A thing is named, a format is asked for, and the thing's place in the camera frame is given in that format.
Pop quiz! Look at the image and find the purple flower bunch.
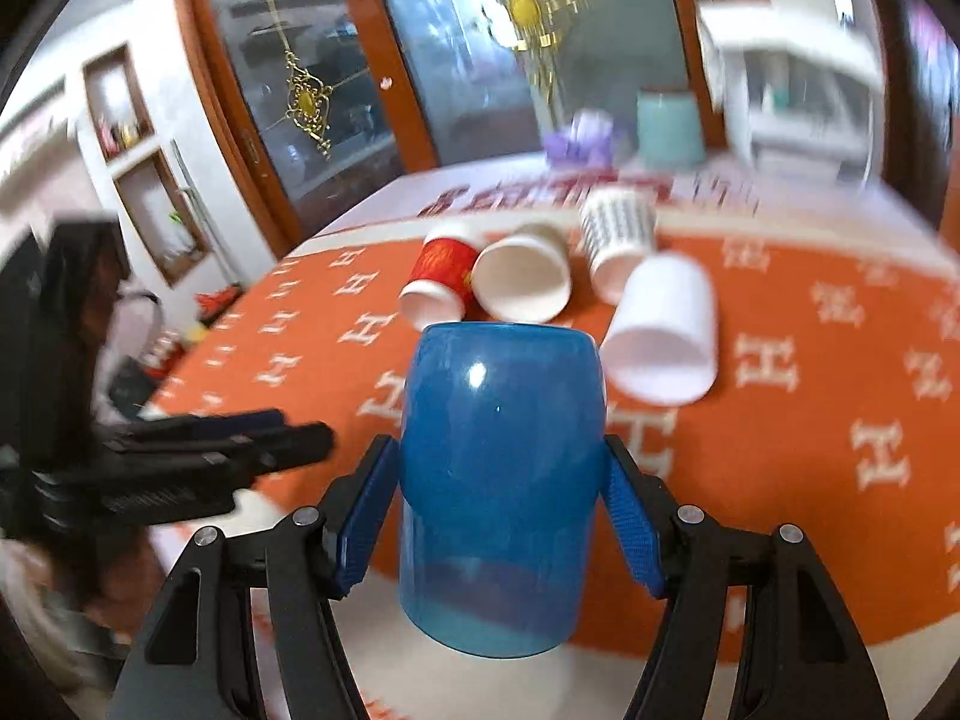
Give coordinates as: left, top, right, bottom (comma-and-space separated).
541, 108, 617, 170

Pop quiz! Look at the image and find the red paper cup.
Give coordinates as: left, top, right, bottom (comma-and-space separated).
397, 234, 481, 331

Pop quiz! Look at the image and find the wall niche shelf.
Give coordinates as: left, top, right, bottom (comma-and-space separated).
81, 43, 215, 287

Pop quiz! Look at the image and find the plain white paper cup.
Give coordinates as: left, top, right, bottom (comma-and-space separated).
471, 222, 574, 323

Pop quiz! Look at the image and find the tall white plastic cup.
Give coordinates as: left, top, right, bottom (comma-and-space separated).
600, 253, 719, 404

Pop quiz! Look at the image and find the patterned white paper cup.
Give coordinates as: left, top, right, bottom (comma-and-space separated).
579, 189, 659, 305

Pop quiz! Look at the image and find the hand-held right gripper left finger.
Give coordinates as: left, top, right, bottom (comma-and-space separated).
109, 435, 401, 720

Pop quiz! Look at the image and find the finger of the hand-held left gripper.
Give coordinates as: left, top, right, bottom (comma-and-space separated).
105, 408, 287, 452
97, 423, 335, 482

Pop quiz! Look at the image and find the wooden framed glass door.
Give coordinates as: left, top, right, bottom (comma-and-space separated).
330, 0, 770, 170
169, 0, 440, 242

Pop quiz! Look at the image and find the white cloth with red print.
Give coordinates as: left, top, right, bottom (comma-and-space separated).
319, 156, 770, 241

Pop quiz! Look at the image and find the orange lettered blanket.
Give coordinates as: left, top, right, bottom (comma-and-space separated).
141, 216, 960, 720

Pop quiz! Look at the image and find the white shelf rack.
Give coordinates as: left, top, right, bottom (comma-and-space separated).
694, 0, 887, 175

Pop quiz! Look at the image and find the blue cup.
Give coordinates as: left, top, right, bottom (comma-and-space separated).
396, 321, 610, 657

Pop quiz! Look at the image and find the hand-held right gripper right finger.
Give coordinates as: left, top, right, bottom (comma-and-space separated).
604, 433, 890, 720

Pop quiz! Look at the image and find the teal cup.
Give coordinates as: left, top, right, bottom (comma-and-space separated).
636, 88, 707, 170

